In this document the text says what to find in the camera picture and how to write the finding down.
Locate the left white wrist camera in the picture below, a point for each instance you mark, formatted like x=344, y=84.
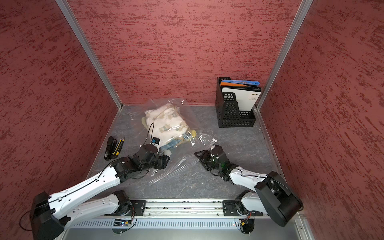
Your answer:
x=156, y=142

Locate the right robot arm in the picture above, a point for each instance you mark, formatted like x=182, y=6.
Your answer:
x=268, y=194

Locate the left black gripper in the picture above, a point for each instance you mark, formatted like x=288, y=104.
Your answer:
x=162, y=162

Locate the clear plastic vacuum bag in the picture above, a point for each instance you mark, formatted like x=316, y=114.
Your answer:
x=182, y=157

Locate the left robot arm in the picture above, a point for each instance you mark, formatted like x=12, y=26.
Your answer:
x=50, y=215

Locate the right aluminium corner post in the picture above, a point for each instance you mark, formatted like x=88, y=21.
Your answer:
x=291, y=35

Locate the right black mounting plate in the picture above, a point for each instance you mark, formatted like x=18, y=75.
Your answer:
x=233, y=209

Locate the left aluminium corner post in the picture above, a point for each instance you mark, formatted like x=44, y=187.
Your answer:
x=79, y=33

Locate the white bear-pattern blanket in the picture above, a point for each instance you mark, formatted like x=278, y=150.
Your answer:
x=167, y=110

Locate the blue folder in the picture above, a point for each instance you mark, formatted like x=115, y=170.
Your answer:
x=244, y=82

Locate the orange folder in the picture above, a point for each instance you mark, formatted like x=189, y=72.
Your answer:
x=237, y=85

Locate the black mesh file organizer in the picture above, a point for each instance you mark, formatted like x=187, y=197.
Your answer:
x=227, y=108

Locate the aluminium corner post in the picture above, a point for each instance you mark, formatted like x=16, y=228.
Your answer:
x=79, y=33
x=291, y=35

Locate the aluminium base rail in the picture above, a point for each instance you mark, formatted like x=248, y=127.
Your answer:
x=155, y=208

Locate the yellow fleece blanket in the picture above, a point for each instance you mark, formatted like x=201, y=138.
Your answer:
x=168, y=129

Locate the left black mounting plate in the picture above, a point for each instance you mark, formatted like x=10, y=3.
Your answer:
x=138, y=207

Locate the yellow black utility knife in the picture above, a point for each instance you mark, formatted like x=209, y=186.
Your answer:
x=118, y=148

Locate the white paper folder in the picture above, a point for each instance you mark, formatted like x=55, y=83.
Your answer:
x=246, y=98

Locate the black mounting plate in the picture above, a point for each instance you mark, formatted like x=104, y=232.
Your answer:
x=233, y=209
x=138, y=207

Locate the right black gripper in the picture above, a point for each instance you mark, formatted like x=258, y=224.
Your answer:
x=204, y=157

